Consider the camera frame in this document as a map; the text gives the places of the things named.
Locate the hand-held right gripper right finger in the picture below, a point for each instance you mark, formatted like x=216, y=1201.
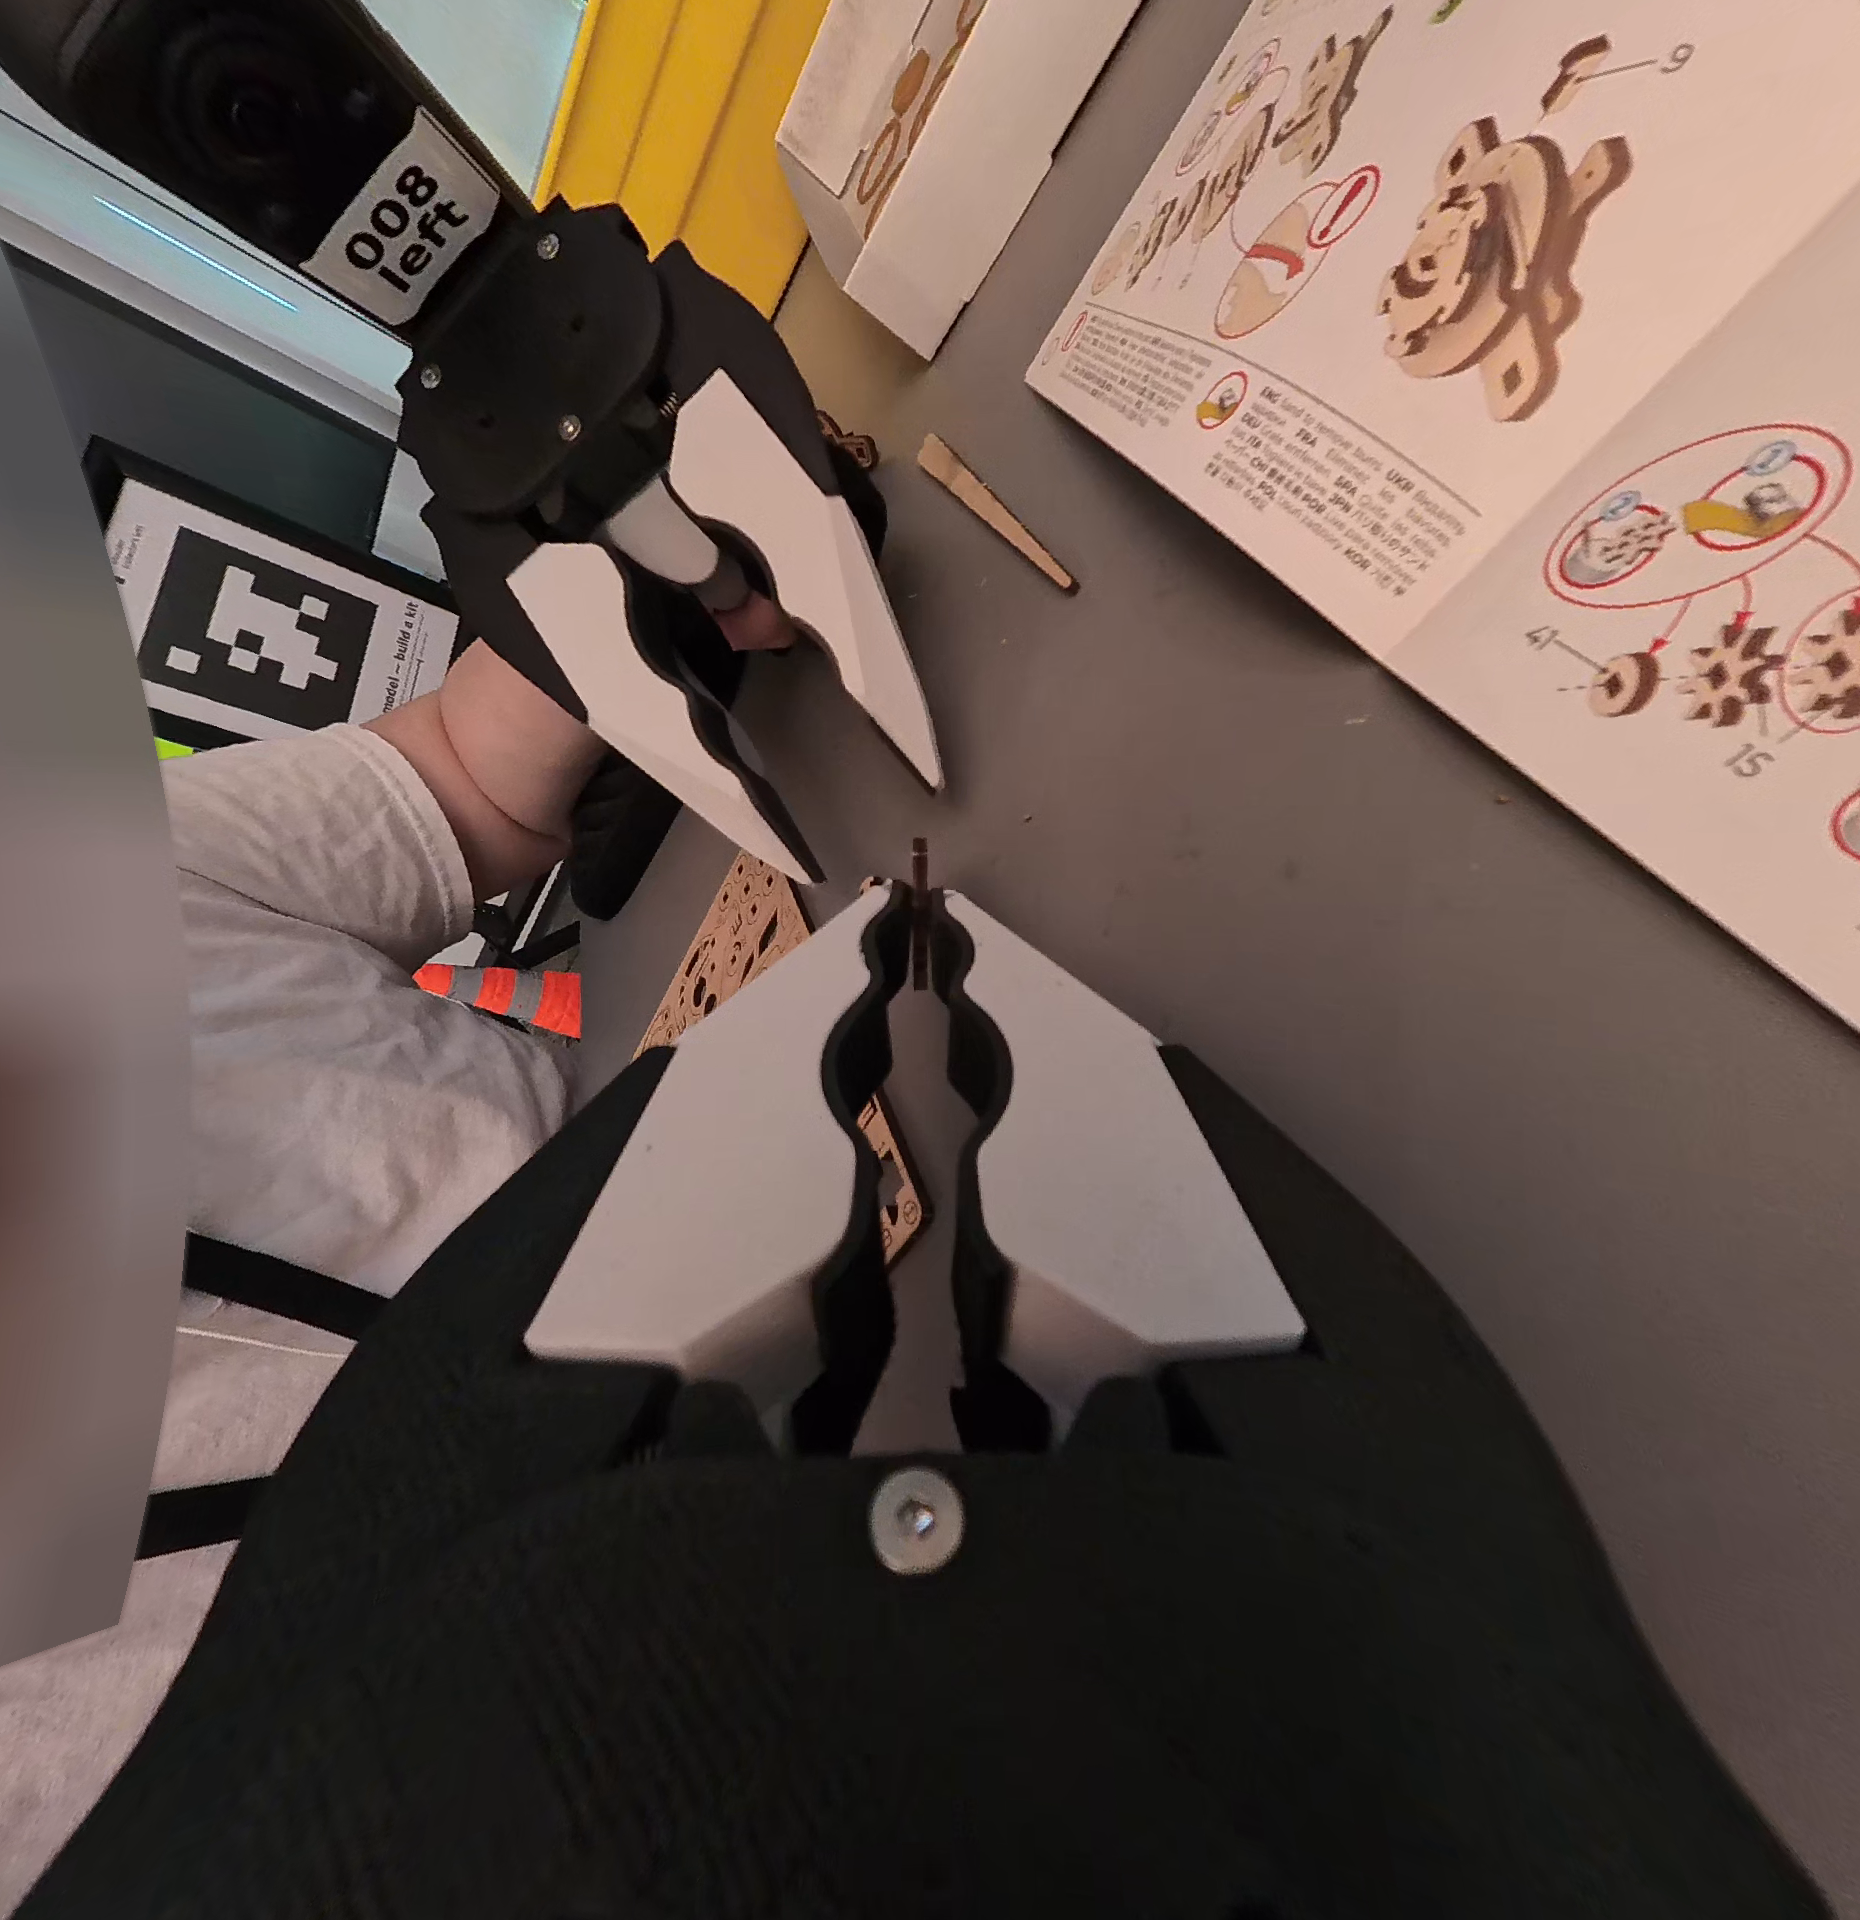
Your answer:
x=1139, y=1199

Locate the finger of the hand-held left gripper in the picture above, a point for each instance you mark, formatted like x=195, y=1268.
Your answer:
x=599, y=631
x=810, y=557

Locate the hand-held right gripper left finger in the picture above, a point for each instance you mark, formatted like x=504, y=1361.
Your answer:
x=675, y=1199

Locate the perforated wooden parts sheet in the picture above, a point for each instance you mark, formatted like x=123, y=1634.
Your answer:
x=720, y=946

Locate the small dark wooden part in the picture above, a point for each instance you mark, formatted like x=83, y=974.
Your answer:
x=921, y=915

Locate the person's left forearm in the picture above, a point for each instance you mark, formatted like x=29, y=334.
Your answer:
x=480, y=750

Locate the person's left hand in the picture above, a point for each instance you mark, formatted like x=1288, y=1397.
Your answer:
x=754, y=622

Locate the small brown wooden part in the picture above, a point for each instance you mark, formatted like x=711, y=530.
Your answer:
x=851, y=443

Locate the wooden wedge stick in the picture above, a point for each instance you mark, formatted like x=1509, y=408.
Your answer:
x=997, y=509

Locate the yellow cardboard box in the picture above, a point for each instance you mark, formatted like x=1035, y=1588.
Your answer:
x=675, y=135

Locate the orange reflective band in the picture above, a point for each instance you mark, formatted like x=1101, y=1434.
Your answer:
x=496, y=995

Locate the white cardboard box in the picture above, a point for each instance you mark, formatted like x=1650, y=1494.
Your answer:
x=916, y=286

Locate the framed black-white marker sign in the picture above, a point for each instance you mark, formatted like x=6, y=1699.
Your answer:
x=270, y=631

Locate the white glossy panel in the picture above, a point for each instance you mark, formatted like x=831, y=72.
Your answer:
x=195, y=278

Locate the assembly instruction booklet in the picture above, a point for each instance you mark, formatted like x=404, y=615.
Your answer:
x=1321, y=525

